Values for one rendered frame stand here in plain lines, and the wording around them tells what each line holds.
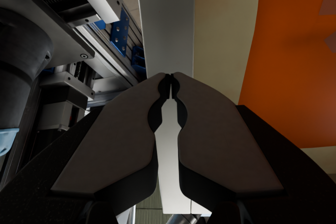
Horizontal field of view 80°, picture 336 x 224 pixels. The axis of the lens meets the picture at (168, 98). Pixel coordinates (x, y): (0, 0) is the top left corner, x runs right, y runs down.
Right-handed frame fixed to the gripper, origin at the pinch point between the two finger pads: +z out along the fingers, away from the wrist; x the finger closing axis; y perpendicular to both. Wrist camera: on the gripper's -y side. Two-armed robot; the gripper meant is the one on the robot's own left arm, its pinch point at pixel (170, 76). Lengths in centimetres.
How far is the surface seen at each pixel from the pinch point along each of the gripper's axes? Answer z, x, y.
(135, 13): 191, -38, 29
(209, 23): 7.3, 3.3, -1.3
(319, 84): 7.3, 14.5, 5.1
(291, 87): 7.3, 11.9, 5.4
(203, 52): 7.3, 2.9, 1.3
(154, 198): 200, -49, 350
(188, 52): 3.8, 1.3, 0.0
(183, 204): 3.8, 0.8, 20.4
